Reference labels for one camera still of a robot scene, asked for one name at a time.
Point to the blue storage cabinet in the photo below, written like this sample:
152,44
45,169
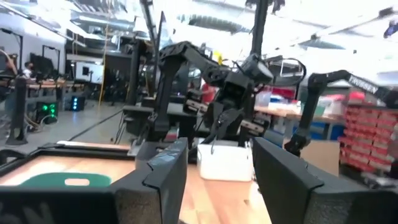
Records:
329,130

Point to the clear plastic container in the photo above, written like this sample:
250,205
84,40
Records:
329,105

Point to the red parts bin rack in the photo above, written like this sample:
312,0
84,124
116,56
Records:
367,137

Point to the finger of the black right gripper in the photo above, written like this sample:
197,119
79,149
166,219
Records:
247,130
225,121

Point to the black aluminium table frame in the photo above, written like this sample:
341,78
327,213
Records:
93,152

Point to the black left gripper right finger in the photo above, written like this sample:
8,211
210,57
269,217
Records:
289,193

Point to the person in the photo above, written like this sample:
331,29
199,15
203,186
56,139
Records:
28,69

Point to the black monitor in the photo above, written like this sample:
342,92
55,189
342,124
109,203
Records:
42,63

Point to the brown cardboard box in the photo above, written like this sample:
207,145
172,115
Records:
323,155

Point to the black background robot arm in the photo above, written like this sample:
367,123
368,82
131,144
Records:
311,102

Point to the teal plastic bin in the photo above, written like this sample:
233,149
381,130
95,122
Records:
40,180

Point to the black computer blue lights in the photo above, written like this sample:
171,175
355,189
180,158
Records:
77,103

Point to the black vertical post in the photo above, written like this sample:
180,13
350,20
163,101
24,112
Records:
259,28

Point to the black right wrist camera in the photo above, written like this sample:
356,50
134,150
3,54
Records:
258,69

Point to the black stand pole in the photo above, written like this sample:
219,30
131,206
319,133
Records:
18,109

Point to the white cabinet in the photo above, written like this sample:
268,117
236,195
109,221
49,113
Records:
90,73

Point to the white plastic bin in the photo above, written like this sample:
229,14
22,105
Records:
224,165

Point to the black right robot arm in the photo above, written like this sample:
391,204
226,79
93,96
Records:
164,93

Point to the black computer green lights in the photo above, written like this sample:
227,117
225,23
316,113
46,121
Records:
46,110

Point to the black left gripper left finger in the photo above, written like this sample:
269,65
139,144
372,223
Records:
155,193

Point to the wooden workbench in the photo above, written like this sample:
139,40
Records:
280,112

